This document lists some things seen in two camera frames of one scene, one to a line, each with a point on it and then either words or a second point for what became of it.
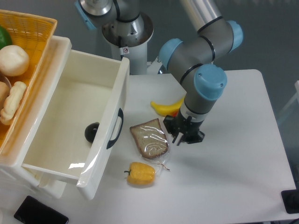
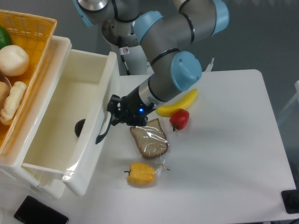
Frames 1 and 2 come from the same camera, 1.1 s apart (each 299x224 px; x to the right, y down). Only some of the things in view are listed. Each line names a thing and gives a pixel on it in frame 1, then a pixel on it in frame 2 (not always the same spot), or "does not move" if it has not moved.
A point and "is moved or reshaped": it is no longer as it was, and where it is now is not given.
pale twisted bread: [12, 102] does not move
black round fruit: [90, 130] -> [79, 127]
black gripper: [182, 130] -> [132, 109]
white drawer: [71, 124] is moved or reshaped
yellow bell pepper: [140, 174] does not move
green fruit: [5, 38] does not move
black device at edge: [290, 200] does not move
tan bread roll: [4, 92] does not move
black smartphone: [32, 211] does not move
